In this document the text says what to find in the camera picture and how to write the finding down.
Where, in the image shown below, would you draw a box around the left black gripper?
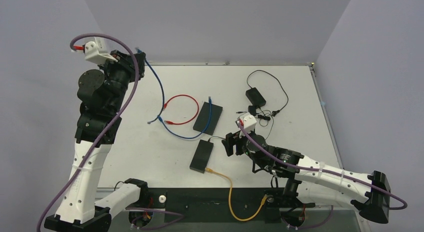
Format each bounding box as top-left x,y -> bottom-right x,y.
97,50 -> 145,113

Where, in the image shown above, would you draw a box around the blue ethernet cable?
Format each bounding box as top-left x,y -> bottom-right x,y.
156,96 -> 213,140
135,48 -> 166,125

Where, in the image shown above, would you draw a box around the yellow ethernet cable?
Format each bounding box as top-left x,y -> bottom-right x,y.
204,167 -> 268,223

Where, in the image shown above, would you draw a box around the black network switch small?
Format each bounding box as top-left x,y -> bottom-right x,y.
189,139 -> 214,173

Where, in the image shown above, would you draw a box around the black power adapter with cord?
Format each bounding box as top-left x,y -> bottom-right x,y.
206,70 -> 290,147

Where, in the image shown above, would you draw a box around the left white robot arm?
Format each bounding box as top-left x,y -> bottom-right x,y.
39,50 -> 149,232

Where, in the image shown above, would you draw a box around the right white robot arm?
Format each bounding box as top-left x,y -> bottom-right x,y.
221,131 -> 391,224

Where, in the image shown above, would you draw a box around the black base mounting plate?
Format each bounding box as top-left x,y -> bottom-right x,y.
129,187 -> 316,223

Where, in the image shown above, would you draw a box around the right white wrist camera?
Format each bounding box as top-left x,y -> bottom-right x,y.
236,112 -> 257,133

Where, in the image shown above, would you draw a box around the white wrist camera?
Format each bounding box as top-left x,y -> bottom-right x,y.
83,37 -> 118,66
236,112 -> 257,133

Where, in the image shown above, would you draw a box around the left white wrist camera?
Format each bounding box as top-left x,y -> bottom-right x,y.
83,37 -> 118,66

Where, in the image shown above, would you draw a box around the black network switch upright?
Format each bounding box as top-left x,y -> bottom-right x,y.
192,102 -> 223,136

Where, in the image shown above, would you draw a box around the red ethernet cable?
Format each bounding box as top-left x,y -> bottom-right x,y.
163,94 -> 200,126

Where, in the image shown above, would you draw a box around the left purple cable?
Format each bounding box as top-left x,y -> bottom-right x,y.
36,33 -> 140,232

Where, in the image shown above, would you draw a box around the purple cable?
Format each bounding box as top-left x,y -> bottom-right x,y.
237,122 -> 408,211
36,33 -> 140,232

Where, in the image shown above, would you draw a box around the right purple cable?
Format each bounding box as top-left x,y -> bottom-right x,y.
237,122 -> 408,211

